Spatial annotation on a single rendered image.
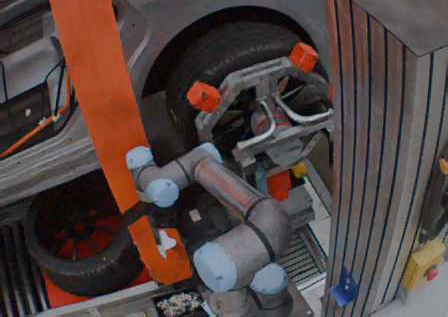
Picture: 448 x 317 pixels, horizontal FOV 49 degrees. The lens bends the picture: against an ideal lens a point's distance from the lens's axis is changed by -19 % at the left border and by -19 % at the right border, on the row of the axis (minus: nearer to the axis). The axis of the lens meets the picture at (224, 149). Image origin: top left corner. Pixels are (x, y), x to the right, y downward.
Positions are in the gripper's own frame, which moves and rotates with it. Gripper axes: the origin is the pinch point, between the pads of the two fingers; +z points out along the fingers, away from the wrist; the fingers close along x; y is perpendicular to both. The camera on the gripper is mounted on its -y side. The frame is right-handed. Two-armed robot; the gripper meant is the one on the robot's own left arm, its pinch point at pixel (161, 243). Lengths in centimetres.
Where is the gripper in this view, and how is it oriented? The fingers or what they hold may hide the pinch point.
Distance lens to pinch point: 185.2
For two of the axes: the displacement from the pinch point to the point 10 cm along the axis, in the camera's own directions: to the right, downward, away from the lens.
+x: -1.3, -5.7, 8.1
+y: 9.8, -2.2, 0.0
